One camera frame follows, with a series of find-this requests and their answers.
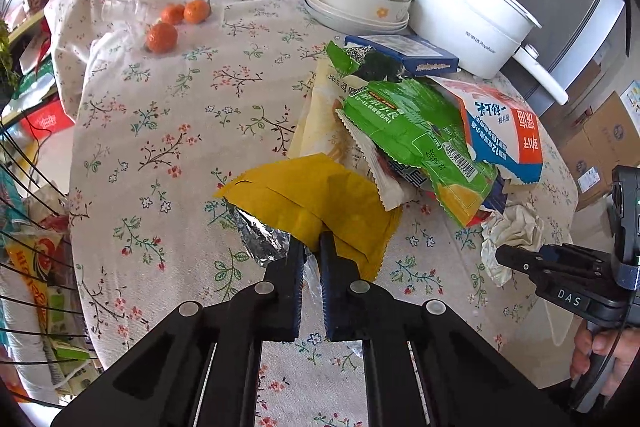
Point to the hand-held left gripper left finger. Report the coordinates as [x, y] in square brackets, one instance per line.
[295, 272]

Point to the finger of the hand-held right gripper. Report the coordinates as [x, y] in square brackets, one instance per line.
[520, 259]

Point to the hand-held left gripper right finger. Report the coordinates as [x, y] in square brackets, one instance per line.
[326, 277]

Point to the large cream tissue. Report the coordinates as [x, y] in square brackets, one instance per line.
[515, 232]

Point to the yellow foil-lined wrapper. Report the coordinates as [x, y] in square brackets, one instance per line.
[310, 192]

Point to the white zigzag-edged wrapper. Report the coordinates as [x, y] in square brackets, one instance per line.
[387, 189]

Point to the white red blue bag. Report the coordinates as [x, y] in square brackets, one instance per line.
[500, 122]

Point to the cream plastic bag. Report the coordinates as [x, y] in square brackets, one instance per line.
[320, 107]

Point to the green snack bag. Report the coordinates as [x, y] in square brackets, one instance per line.
[410, 122]

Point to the torn green dark wrapper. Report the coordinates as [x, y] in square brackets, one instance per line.
[345, 59]

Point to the person's right hand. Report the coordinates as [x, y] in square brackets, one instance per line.
[582, 352]

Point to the brown cardboard box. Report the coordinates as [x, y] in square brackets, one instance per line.
[617, 127]
[587, 167]

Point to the dark blue patterned packet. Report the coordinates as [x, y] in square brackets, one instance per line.
[412, 177]

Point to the floral tablecloth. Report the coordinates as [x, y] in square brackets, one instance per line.
[175, 132]

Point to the blue cardboard box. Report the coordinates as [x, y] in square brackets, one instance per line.
[410, 52]

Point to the grey refrigerator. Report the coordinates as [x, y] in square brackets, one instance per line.
[590, 22]

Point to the white electric pot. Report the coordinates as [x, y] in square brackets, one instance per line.
[460, 17]

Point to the white plate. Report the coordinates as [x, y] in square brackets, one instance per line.
[312, 7]
[325, 23]

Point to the stack of colourful packets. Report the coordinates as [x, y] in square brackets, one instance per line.
[35, 287]

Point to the small tangerine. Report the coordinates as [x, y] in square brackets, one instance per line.
[172, 15]
[197, 11]
[161, 38]

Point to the red paper bag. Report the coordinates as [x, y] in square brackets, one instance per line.
[47, 119]

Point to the clear glass cup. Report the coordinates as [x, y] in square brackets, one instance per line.
[120, 14]

